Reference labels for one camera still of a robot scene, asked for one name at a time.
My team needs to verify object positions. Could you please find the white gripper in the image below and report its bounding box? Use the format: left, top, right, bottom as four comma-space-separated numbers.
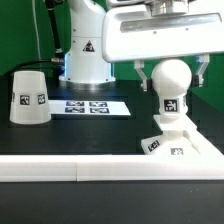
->
102, 3, 224, 91

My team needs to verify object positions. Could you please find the white lamp bulb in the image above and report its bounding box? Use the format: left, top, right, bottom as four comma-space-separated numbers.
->
151, 59, 192, 117

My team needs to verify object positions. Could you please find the white lamp base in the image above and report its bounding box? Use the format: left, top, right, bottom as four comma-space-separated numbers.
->
141, 115, 199, 157

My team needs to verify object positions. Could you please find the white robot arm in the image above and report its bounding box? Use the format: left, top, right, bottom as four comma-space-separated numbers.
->
60, 0, 224, 89

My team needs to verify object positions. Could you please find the white lamp shade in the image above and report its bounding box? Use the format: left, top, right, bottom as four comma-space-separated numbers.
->
10, 71, 51, 125

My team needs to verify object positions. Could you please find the white L-shaped fence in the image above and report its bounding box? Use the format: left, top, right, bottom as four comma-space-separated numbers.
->
0, 128, 224, 182

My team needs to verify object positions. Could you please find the white marker sheet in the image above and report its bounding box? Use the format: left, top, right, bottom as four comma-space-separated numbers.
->
49, 100, 130, 116

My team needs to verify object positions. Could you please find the black cable hose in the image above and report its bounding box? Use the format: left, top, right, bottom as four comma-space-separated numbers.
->
9, 0, 67, 73

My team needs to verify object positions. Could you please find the thin white cable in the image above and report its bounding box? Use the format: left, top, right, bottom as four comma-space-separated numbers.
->
31, 0, 42, 61

